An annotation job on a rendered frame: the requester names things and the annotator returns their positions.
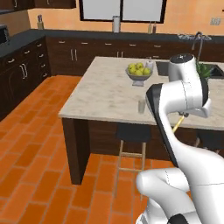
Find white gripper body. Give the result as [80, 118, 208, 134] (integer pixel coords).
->
[186, 98, 214, 118]

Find yellow straw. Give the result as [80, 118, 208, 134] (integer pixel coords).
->
[171, 115, 186, 134]

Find clear glass cup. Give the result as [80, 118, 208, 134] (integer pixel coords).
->
[137, 100, 146, 115]

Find black seat wooden stool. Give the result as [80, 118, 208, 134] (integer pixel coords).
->
[114, 122, 152, 201]
[194, 129, 224, 156]

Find green potted plant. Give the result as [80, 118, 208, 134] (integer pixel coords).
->
[195, 61, 214, 80]

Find dark sink basin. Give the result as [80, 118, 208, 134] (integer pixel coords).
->
[155, 59, 224, 81]

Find grey curved tap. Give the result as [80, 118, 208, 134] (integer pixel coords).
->
[191, 31, 206, 64]

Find small white bottle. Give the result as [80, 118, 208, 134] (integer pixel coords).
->
[145, 57, 155, 71]

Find grey fruit bowl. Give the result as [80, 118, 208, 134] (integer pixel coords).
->
[125, 67, 154, 88]

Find marble-top kitchen island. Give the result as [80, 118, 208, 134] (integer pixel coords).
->
[58, 55, 224, 186]

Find white paper towel roll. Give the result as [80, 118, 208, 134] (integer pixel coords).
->
[112, 15, 121, 33]

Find dark cupboard run long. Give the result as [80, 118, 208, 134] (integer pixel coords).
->
[29, 28, 224, 78]

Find black-framed window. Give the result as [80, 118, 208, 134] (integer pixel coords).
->
[78, 0, 168, 24]

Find knife block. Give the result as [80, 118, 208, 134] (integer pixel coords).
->
[36, 14, 45, 31]

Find dark cupboard run with drawers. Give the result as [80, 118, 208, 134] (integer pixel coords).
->
[0, 29, 53, 122]

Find black microwave oven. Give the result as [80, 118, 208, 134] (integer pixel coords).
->
[0, 24, 11, 46]

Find wire dish rack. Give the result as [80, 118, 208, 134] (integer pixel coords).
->
[177, 32, 214, 41]

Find dark wall cupboards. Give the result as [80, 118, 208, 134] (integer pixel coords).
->
[0, 0, 77, 16]

